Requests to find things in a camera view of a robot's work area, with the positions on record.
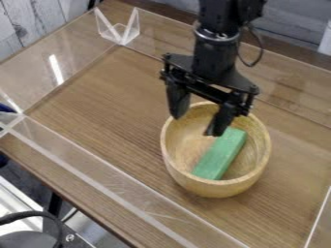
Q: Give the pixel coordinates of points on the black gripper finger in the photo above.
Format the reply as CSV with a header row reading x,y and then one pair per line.
x,y
221,119
177,98

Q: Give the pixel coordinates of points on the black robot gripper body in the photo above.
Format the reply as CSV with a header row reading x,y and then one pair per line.
x,y
207,72

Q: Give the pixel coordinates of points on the green rectangular block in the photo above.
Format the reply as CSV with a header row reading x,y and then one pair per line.
x,y
213,163

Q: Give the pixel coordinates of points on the brown wooden bowl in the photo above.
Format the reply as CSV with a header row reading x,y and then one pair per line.
x,y
183,145

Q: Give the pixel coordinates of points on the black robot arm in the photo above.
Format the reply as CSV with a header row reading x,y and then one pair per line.
x,y
227,15

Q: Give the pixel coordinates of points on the clear acrylic table enclosure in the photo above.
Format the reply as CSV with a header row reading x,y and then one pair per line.
x,y
88,103

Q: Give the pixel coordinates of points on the clear acrylic corner bracket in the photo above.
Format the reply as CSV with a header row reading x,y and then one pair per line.
x,y
119,33

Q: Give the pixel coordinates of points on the black metal bracket with bolt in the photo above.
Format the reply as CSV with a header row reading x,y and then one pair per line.
x,y
72,239

